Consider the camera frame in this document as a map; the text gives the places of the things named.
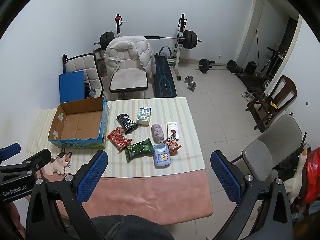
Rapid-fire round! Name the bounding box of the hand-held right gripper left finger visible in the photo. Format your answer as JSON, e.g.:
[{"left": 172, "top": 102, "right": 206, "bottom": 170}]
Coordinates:
[{"left": 25, "top": 150, "right": 108, "bottom": 240}]

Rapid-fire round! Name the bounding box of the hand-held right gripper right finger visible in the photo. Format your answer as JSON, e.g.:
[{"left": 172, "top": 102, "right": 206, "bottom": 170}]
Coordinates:
[{"left": 210, "top": 150, "right": 294, "bottom": 240}]

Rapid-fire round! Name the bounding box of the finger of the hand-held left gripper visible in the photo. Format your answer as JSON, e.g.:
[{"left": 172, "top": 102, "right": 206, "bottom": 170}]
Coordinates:
[
  {"left": 0, "top": 143, "right": 21, "bottom": 161},
  {"left": 0, "top": 149, "right": 52, "bottom": 178}
]

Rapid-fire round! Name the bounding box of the red floral snack packet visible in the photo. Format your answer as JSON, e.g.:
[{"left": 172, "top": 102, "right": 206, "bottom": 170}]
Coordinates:
[{"left": 107, "top": 127, "right": 132, "bottom": 153}]

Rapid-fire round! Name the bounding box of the green snack packet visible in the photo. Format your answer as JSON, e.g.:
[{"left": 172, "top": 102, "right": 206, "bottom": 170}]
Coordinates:
[{"left": 124, "top": 137, "right": 153, "bottom": 163}]

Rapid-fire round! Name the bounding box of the cardboard box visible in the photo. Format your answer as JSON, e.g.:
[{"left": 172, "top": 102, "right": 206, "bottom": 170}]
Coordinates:
[{"left": 48, "top": 97, "right": 110, "bottom": 149}]

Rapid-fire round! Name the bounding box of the panda print snack packet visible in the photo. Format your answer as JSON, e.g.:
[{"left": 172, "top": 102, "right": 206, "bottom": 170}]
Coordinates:
[{"left": 164, "top": 133, "right": 182, "bottom": 156}]

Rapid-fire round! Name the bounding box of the black snack packet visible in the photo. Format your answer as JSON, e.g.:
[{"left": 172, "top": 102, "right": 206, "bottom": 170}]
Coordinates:
[{"left": 116, "top": 114, "right": 139, "bottom": 135}]

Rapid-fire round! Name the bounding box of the light blue tissue pack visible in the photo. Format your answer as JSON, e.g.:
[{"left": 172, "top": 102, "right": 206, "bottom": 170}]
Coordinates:
[{"left": 153, "top": 144, "right": 171, "bottom": 168}]

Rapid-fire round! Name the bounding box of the white red-label carton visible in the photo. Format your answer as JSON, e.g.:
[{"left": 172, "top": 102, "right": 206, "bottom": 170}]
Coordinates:
[{"left": 167, "top": 122, "right": 179, "bottom": 141}]

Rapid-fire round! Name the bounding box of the purple towel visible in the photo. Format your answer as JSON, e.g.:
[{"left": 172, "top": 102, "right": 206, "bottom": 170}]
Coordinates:
[{"left": 151, "top": 123, "right": 165, "bottom": 145}]

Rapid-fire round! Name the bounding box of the white blue-print tissue pack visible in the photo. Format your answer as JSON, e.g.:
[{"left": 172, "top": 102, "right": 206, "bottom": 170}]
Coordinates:
[{"left": 136, "top": 107, "right": 152, "bottom": 126}]

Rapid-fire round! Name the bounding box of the cat plush toy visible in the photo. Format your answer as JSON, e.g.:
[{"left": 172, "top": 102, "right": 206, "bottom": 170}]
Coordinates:
[{"left": 41, "top": 149, "right": 72, "bottom": 176}]

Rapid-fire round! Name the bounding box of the striped beige cloth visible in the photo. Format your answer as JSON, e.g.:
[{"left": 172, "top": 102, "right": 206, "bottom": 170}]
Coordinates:
[{"left": 26, "top": 97, "right": 203, "bottom": 178}]

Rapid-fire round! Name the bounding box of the pink blanket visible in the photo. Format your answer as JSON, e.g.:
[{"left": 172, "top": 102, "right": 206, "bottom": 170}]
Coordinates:
[{"left": 25, "top": 166, "right": 213, "bottom": 227}]

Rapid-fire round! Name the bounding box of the dark fleece garment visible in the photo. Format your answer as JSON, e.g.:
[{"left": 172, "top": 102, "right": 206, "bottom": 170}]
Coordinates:
[{"left": 90, "top": 214, "right": 175, "bottom": 240}]

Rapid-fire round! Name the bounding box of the grey folding chair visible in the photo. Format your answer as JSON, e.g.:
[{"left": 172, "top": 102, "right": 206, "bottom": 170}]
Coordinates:
[{"left": 230, "top": 114, "right": 303, "bottom": 180}]

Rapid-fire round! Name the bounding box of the white goose plush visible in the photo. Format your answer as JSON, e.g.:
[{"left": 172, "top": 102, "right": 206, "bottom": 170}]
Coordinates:
[{"left": 284, "top": 147, "right": 307, "bottom": 204}]

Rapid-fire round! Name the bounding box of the blue foam mat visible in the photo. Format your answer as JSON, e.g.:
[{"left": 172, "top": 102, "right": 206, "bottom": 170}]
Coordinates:
[{"left": 59, "top": 71, "right": 85, "bottom": 105}]

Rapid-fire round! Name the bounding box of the red plastic bag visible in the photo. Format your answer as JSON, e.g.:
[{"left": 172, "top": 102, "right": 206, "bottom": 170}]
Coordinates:
[{"left": 301, "top": 147, "right": 320, "bottom": 205}]

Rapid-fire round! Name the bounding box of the white padded chair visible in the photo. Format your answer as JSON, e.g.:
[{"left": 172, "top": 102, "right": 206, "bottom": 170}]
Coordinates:
[{"left": 65, "top": 53, "right": 104, "bottom": 98}]

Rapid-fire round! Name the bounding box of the dark wooden chair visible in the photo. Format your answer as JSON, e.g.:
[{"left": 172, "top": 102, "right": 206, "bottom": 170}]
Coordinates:
[{"left": 245, "top": 75, "right": 298, "bottom": 133}]

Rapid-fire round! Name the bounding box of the black floor barbell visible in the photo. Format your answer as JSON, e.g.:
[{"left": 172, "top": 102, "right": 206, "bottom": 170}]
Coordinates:
[{"left": 196, "top": 58, "right": 238, "bottom": 74}]

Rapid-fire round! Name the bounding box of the black scooter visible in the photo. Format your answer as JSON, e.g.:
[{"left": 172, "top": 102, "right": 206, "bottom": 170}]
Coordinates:
[{"left": 257, "top": 46, "right": 283, "bottom": 77}]

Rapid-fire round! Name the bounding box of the white puffer jacket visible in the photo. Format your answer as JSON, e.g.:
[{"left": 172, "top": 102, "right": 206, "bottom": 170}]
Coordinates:
[{"left": 104, "top": 35, "right": 155, "bottom": 78}]

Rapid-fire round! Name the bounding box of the racked black barbell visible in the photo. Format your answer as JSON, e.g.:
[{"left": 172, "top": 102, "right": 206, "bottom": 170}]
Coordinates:
[{"left": 99, "top": 31, "right": 202, "bottom": 49}]

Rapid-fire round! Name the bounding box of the white barbell rack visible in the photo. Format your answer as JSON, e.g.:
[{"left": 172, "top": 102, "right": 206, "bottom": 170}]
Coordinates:
[{"left": 115, "top": 13, "right": 187, "bottom": 81}]

